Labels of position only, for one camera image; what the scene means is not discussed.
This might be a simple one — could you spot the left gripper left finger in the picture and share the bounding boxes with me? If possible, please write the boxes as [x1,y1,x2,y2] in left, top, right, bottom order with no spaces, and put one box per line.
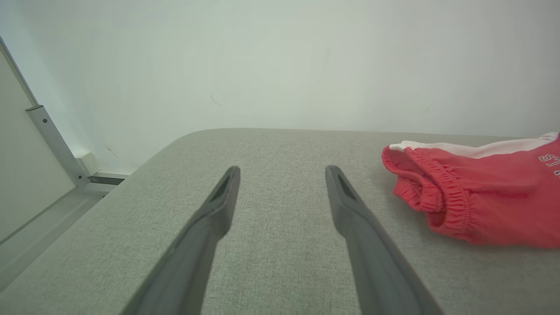
[120,165,242,315]

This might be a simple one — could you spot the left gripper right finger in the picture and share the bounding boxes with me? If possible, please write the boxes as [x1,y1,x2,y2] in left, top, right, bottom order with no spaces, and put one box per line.
[325,164,443,315]

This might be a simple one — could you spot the red white basketball shorts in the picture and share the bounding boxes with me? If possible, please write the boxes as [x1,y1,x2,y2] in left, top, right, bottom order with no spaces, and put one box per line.
[381,132,560,249]

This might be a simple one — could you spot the dark wall skirting strip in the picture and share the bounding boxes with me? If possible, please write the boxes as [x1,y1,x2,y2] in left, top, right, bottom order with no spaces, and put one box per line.
[72,151,133,187]

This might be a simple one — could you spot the white panel with metal frame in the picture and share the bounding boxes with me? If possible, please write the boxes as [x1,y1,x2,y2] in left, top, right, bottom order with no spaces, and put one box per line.
[0,37,91,245]

